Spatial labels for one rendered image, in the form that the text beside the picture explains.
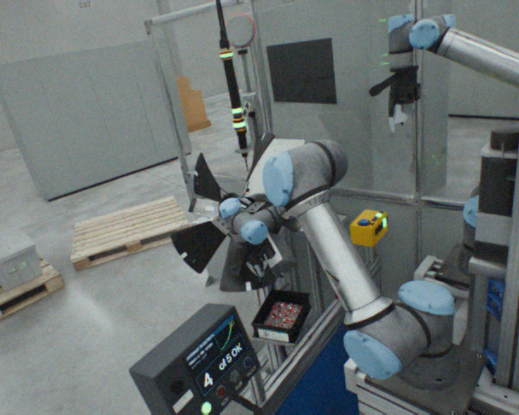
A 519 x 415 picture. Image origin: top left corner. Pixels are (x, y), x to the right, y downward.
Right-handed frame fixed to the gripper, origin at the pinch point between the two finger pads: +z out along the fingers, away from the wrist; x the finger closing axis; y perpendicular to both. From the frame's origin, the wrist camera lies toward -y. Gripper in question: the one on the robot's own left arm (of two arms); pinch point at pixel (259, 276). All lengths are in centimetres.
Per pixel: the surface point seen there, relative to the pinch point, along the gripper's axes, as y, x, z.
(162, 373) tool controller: -53, -27, -42
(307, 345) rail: -13.9, -25.5, 11.3
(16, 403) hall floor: -92, 166, 79
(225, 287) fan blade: -8.4, 12.1, 1.7
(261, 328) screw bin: -14.4, -6.1, 11.0
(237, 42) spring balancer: 93, 53, -56
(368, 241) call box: 37.1, -27.1, 11.7
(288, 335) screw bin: -12.4, -16.1, 13.3
